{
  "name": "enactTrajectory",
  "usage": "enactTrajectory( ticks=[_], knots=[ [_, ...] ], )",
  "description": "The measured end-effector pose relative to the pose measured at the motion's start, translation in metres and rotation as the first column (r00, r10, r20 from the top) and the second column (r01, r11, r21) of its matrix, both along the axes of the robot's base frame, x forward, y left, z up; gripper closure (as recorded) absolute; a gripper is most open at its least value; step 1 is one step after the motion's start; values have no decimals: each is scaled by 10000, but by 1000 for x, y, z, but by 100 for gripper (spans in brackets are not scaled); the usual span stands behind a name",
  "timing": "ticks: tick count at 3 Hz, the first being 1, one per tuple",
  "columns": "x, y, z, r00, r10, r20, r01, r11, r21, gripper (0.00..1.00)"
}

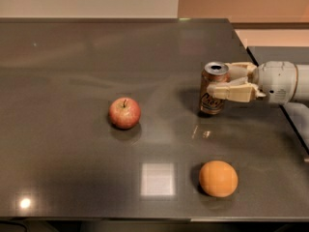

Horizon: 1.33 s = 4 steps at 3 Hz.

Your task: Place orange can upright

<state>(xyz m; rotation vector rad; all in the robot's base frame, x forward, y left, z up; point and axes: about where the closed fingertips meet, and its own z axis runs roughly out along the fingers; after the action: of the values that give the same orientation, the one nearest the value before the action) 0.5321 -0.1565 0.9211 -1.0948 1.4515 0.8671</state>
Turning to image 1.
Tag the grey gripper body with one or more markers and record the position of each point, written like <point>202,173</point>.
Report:
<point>276,81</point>

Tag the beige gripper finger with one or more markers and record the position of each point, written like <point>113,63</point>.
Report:
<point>241,69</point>
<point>246,92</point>

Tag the orange soda can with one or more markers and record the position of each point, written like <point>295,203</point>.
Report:
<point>213,74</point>

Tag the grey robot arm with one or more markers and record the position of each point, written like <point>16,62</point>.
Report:
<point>274,82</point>

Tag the grey side table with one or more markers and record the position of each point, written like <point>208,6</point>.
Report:
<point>296,110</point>

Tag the orange fruit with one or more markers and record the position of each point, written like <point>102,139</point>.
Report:
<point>218,178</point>

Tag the red apple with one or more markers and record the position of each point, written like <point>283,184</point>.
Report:
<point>124,113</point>

